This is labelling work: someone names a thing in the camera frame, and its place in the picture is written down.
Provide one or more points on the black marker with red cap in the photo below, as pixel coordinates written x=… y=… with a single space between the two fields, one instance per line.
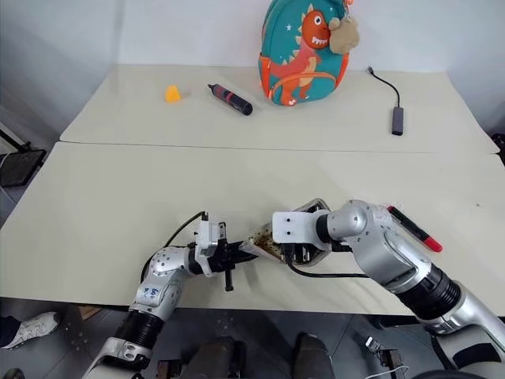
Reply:
x=414 y=229

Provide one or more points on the dark rounded shape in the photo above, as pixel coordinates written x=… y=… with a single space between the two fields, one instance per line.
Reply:
x=313 y=357

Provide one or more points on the black bulky object beside table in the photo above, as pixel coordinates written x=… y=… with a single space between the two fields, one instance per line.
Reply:
x=499 y=148

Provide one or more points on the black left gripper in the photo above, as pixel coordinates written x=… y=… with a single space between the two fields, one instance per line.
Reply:
x=223 y=258

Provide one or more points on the black marker with red band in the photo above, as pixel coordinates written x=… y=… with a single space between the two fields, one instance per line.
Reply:
x=230 y=99

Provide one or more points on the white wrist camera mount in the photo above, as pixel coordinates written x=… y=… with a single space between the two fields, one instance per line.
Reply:
x=207 y=237
x=292 y=227

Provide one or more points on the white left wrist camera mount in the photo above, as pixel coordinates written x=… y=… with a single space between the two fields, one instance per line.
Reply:
x=207 y=237

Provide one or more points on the teal dinosaur backpack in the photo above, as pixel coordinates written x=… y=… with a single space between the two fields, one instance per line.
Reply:
x=292 y=51

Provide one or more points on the beige plush toy pendant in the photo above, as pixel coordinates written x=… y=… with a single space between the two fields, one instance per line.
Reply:
x=345 y=35

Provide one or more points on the white sneaker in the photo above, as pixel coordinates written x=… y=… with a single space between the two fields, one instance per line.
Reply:
x=35 y=325

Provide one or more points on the black stand beside table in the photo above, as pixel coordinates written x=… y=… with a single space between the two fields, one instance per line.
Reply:
x=19 y=166

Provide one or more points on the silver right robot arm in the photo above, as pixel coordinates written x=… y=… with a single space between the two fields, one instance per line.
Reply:
x=394 y=252

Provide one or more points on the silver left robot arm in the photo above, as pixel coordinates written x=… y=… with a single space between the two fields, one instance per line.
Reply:
x=158 y=272

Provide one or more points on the grey checked pencil pouch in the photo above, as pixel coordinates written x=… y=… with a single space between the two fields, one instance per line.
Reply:
x=262 y=242

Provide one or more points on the white plug on floor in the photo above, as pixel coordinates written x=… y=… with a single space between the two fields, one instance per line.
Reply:
x=371 y=342

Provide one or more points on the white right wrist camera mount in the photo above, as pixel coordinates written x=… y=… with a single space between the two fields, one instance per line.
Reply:
x=292 y=227

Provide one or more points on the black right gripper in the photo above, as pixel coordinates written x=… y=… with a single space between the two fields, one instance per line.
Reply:
x=304 y=254

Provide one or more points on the small orange yellow object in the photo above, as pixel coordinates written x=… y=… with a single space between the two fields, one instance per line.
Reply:
x=172 y=94

